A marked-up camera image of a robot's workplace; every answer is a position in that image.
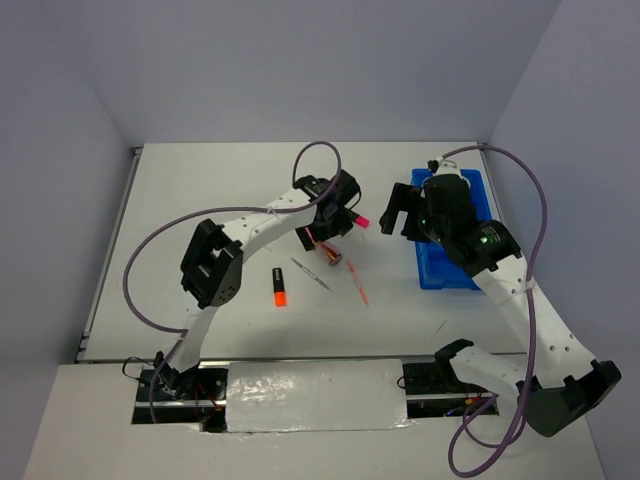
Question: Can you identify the slim silver pen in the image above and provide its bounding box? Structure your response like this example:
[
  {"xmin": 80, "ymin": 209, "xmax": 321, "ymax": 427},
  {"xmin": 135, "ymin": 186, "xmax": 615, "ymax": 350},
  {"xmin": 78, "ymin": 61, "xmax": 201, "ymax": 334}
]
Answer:
[{"xmin": 290, "ymin": 257, "xmax": 332, "ymax": 292}]

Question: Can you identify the red transparent pen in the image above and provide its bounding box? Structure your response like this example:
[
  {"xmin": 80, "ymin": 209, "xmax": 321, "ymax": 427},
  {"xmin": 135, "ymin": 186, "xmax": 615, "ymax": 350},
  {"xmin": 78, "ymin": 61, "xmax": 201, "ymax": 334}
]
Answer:
[{"xmin": 347, "ymin": 259, "xmax": 370, "ymax": 308}]

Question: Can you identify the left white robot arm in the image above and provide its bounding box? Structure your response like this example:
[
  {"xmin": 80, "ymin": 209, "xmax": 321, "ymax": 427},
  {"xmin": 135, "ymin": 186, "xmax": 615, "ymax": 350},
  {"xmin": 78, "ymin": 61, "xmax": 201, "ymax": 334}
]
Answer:
[{"xmin": 154, "ymin": 170, "xmax": 361, "ymax": 399}]

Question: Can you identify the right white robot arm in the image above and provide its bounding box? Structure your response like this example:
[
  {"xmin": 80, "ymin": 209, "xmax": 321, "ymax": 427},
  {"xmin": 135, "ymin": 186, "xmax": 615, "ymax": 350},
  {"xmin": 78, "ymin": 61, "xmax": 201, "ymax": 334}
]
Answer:
[{"xmin": 379, "ymin": 162, "xmax": 622, "ymax": 437}]

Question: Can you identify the pink cap black highlighter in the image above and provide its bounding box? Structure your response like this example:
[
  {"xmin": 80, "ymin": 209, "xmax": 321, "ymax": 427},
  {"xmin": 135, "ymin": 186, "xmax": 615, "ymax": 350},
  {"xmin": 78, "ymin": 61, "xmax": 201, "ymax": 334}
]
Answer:
[{"xmin": 353, "ymin": 214, "xmax": 370, "ymax": 228}]

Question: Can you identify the blue plastic compartment tray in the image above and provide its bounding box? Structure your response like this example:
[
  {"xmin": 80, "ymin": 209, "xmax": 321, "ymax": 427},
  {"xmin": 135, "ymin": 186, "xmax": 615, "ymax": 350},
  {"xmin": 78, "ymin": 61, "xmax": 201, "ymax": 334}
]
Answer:
[{"xmin": 415, "ymin": 169, "xmax": 492, "ymax": 291}]

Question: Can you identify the orange cap black highlighter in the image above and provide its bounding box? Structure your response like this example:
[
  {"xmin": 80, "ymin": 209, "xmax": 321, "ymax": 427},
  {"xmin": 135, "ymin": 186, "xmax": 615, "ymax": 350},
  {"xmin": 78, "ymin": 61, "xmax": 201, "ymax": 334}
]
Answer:
[{"xmin": 272, "ymin": 267, "xmax": 287, "ymax": 307}]

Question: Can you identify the white foil covered panel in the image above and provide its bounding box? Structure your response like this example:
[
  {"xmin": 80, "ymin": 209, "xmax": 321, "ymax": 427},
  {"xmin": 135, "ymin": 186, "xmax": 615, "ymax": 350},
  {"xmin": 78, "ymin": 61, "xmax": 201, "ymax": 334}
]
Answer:
[{"xmin": 226, "ymin": 359, "xmax": 411, "ymax": 433}]

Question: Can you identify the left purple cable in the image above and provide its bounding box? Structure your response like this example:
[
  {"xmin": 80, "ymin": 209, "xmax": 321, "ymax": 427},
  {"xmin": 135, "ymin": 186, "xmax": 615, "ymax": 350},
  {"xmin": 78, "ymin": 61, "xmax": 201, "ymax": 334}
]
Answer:
[{"xmin": 121, "ymin": 140, "xmax": 343, "ymax": 424}]

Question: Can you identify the purple cable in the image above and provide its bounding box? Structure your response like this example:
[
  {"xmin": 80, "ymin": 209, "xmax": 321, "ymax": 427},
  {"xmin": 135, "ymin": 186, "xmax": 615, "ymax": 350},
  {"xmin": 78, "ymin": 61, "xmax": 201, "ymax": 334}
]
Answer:
[
  {"xmin": 438, "ymin": 143, "xmax": 550, "ymax": 477},
  {"xmin": 121, "ymin": 140, "xmax": 343, "ymax": 424}
]

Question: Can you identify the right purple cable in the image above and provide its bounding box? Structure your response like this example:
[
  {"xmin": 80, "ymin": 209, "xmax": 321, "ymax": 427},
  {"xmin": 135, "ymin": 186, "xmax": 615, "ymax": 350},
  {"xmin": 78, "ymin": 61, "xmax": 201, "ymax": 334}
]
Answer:
[{"xmin": 438, "ymin": 143, "xmax": 550, "ymax": 477}]

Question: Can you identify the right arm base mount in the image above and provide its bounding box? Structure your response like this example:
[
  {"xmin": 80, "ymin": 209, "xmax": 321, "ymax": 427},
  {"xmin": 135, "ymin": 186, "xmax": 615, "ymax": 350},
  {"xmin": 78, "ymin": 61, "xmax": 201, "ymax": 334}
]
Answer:
[{"xmin": 396, "ymin": 362, "xmax": 491, "ymax": 419}]

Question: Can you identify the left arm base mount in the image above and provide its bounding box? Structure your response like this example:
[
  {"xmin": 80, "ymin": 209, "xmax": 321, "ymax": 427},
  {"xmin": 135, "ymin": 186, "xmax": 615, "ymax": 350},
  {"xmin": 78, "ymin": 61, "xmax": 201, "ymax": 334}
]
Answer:
[{"xmin": 121, "ymin": 357, "xmax": 229, "ymax": 433}]

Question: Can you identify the aluminium table edge rail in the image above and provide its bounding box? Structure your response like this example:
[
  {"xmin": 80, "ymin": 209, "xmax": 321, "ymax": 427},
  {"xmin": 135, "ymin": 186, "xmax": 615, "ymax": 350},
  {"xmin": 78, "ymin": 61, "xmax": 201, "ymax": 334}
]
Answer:
[{"xmin": 73, "ymin": 145, "xmax": 144, "ymax": 364}]

